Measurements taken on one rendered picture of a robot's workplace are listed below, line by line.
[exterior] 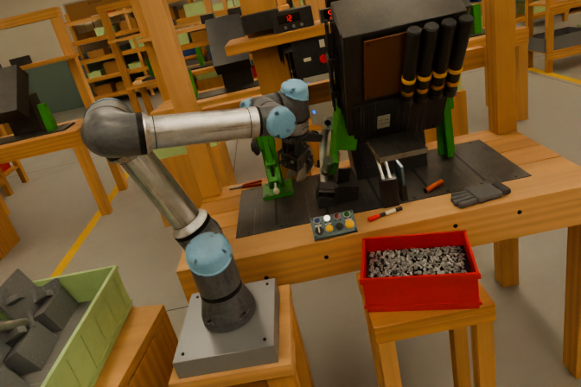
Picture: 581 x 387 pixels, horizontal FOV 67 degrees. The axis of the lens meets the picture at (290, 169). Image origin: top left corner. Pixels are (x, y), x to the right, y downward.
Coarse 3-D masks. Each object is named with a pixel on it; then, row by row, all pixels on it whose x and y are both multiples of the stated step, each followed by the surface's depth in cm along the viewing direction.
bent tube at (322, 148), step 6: (324, 120) 165; (330, 120) 165; (324, 126) 164; (330, 126) 164; (324, 132) 169; (324, 138) 173; (324, 144) 174; (324, 150) 174; (324, 156) 174; (324, 180) 169
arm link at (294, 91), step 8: (288, 80) 121; (296, 80) 121; (288, 88) 117; (296, 88) 117; (304, 88) 118; (288, 96) 118; (296, 96) 118; (304, 96) 119; (288, 104) 118; (296, 104) 119; (304, 104) 120; (296, 112) 121; (304, 112) 122; (296, 120) 123; (304, 120) 124
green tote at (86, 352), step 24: (72, 288) 152; (96, 288) 152; (120, 288) 149; (0, 312) 147; (96, 312) 132; (120, 312) 146; (72, 336) 119; (96, 336) 130; (72, 360) 116; (96, 360) 127; (48, 384) 105; (72, 384) 114
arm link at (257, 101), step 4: (276, 92) 120; (260, 96) 119; (264, 96) 118; (268, 96) 118; (272, 96) 118; (276, 96) 118; (280, 96) 118; (244, 100) 117; (248, 100) 117; (252, 100) 117; (256, 100) 116; (260, 100) 115; (264, 100) 114; (268, 100) 113; (272, 100) 114; (276, 100) 118; (280, 100) 118; (240, 104) 117; (244, 104) 116; (248, 104) 116; (252, 104) 116; (256, 104) 115; (260, 104) 113; (280, 104) 118
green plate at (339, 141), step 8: (336, 104) 160; (336, 112) 158; (336, 120) 157; (336, 128) 157; (344, 128) 158; (336, 136) 158; (344, 136) 159; (352, 136) 159; (336, 144) 159; (344, 144) 160; (352, 144) 160; (336, 152) 160
